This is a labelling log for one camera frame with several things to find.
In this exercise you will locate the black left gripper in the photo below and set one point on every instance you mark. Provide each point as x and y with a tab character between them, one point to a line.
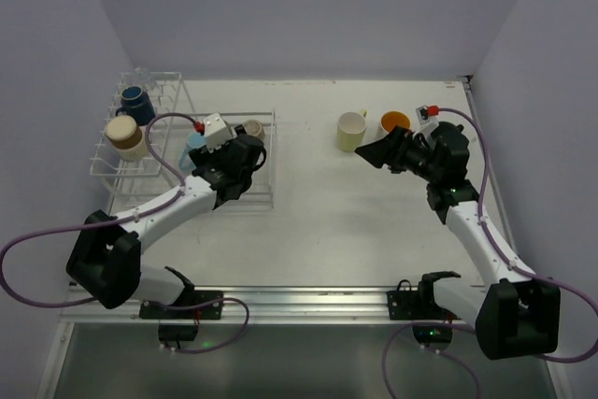
244	148

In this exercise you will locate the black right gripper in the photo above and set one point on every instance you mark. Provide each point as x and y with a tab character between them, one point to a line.
397	151

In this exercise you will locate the white patterned orange-inside mug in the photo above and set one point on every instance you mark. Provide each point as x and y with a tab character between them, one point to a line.
391	120

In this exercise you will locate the pale yellow mug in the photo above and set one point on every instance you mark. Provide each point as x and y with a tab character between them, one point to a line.
351	127

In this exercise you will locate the light blue mug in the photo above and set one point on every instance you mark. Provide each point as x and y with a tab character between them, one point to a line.
194	141

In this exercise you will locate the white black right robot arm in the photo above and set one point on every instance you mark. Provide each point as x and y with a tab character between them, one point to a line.
513	315

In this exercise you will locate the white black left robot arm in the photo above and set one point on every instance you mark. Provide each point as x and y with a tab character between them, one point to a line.
107	258

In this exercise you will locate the speckled beige small cup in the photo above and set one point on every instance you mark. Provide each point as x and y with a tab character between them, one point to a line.
254	128

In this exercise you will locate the cream brown mug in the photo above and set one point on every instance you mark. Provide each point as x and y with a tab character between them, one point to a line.
127	138

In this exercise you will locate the dark blue mug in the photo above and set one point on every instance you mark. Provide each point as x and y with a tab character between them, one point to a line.
135	103

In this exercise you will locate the clear glass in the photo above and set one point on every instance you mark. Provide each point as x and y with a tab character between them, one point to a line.
143	77

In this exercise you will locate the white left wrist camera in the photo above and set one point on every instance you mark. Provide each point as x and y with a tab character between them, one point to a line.
216	131

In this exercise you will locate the white wire dish rack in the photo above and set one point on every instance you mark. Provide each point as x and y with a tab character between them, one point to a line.
260	195

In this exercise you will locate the white wire plate rack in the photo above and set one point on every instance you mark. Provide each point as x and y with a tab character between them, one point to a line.
130	184

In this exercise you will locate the aluminium mounting rail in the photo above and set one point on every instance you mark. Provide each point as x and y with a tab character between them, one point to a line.
268	305

